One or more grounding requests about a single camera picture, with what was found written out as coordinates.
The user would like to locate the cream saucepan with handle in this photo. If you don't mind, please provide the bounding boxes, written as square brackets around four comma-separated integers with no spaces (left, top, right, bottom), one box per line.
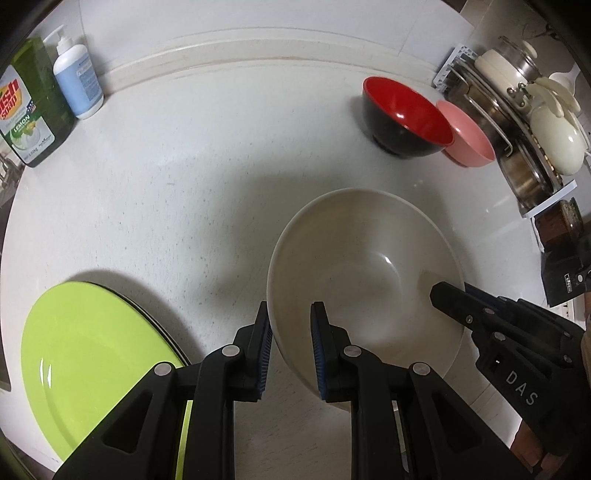
[474,49,528,99]

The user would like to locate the blue white pump bottle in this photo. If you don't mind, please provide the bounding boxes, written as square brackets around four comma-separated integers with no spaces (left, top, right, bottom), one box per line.
[43,25,104,120]

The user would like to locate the brown glass jar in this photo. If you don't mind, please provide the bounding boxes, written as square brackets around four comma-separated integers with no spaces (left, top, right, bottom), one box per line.
[534,198,584,251]

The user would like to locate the right hand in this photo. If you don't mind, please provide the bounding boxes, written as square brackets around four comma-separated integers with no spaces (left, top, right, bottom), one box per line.
[510,421,564,479]

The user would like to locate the pink bowl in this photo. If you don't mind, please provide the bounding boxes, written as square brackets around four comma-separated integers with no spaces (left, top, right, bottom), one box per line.
[436,100,496,168]

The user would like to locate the steel pot lower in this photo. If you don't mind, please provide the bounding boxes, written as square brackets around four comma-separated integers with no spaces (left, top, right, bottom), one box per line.
[498,139,563,214]

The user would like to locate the cream ceramic pot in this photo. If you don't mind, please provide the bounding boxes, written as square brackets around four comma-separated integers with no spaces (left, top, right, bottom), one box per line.
[526,77,589,176]

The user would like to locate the chrome sink faucet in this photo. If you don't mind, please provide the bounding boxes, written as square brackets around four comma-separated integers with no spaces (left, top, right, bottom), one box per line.
[0,138,24,207]

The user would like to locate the white rice spoon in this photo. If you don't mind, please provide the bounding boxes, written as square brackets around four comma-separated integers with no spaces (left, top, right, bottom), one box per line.
[549,63,580,95]

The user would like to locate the beige speckled bowl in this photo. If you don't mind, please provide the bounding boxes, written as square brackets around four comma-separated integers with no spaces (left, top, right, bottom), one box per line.
[266,188,464,394]

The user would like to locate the green plastic plate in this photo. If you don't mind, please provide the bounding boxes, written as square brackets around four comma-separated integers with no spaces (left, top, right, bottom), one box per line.
[21,281,183,460]

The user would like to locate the red and black bowl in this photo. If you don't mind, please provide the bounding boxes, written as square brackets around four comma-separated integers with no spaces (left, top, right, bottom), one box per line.
[362,76,454,157]

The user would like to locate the green dish soap bottle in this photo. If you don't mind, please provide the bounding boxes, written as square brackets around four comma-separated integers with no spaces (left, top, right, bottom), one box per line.
[1,37,76,168]

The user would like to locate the white pot rack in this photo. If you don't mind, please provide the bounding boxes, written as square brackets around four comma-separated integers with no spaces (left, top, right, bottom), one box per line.
[433,44,576,217]

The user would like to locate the steel pan upper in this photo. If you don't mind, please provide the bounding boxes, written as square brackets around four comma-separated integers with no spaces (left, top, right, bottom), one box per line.
[446,67,514,157]

